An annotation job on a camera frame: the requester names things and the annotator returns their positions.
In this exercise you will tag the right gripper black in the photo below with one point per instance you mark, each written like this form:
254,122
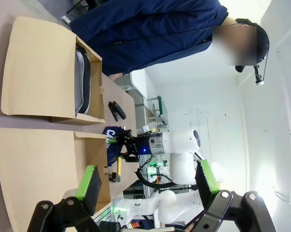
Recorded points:
141,143

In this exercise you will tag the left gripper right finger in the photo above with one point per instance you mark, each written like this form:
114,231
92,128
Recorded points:
208,178

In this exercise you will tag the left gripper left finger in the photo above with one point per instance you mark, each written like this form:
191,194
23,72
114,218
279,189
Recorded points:
86,186

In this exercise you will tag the navy zipper pouch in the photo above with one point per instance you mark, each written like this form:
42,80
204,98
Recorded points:
111,148

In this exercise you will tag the black stapler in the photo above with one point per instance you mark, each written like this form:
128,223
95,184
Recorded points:
116,111

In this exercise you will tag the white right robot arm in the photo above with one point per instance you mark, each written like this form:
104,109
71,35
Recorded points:
181,166

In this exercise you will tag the cardboard box with open lid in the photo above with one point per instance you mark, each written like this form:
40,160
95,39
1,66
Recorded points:
34,157

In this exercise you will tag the person's right hand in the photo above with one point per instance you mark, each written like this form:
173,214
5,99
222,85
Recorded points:
114,76

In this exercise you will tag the grey zipper pouch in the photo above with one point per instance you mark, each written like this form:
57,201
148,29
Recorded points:
81,79

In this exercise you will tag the person in navy coat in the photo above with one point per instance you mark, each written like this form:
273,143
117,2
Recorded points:
148,31

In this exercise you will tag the black headset with microphone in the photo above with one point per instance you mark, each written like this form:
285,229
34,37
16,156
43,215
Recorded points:
262,36

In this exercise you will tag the wrist flange camera mount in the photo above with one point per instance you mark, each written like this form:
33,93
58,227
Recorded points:
156,143

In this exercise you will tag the green metal frame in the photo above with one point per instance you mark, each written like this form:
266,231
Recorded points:
162,108

